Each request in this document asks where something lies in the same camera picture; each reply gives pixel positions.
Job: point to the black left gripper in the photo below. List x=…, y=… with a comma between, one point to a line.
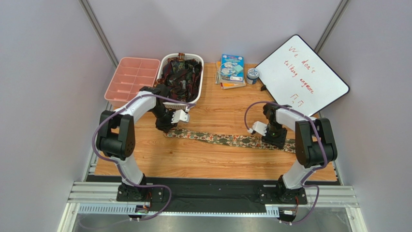
x=165, y=125

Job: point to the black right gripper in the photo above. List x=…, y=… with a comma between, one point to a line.
x=275, y=140

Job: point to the patterned paisley necktie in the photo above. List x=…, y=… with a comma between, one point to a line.
x=244, y=141

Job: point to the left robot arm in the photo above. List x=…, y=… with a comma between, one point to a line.
x=115, y=137

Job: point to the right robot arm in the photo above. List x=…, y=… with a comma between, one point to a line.
x=315, y=146

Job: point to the pile of dark ties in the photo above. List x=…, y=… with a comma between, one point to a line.
x=182, y=78

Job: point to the pink divided tray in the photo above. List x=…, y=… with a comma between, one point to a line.
x=130, y=76

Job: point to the white perforated basket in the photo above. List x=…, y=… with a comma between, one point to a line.
x=186, y=106

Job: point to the white dry-erase board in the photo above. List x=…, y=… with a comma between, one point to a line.
x=295, y=75

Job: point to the blue packaged book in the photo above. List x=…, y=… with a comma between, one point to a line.
x=231, y=68

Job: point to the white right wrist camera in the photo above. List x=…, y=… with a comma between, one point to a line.
x=258, y=127

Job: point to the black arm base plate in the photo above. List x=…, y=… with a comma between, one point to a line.
x=191, y=195

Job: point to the aluminium rail frame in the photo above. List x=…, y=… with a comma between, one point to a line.
x=331, y=207

